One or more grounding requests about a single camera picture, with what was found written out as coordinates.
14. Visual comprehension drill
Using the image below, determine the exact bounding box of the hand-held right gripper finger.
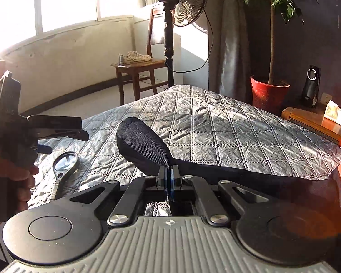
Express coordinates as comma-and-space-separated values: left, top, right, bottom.
56, 167, 169, 228
170, 165, 277, 228

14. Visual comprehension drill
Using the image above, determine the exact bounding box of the black garment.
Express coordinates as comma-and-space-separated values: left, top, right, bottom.
115, 116, 341, 214

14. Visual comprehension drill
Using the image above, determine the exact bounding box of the person's left hand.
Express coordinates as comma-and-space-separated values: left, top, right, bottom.
0, 154, 40, 213

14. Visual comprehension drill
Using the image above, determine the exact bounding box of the magnifying glass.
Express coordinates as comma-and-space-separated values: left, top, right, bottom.
52, 151, 81, 203

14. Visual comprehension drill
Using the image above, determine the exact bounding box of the grey quilted bedspread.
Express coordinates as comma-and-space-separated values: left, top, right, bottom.
25, 84, 341, 214

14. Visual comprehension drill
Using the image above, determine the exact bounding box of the wooden chair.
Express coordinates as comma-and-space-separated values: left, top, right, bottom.
111, 7, 176, 106

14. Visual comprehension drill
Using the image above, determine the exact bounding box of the red plant pot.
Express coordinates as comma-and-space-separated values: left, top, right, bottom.
250, 75, 291, 117

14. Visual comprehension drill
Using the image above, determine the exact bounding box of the grey curtain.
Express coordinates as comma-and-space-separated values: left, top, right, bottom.
208, 0, 252, 103

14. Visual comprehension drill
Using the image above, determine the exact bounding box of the low wooden table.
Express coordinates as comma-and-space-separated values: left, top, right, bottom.
281, 106, 341, 146

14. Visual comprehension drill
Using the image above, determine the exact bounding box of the black speaker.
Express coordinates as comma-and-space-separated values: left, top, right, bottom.
301, 64, 322, 109

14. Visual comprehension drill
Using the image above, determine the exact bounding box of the black standing fan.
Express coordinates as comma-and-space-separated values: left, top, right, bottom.
156, 0, 210, 89

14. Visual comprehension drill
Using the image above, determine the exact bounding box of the tissue box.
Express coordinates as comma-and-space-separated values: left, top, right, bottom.
323, 101, 341, 125

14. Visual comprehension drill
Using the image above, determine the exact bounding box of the potted green tree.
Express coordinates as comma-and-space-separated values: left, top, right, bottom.
226, 0, 320, 85

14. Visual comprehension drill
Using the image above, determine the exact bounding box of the window frame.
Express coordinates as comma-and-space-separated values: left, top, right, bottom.
0, 0, 166, 36

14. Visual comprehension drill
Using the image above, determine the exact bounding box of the black fan cable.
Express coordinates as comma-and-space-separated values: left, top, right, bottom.
170, 8, 214, 73

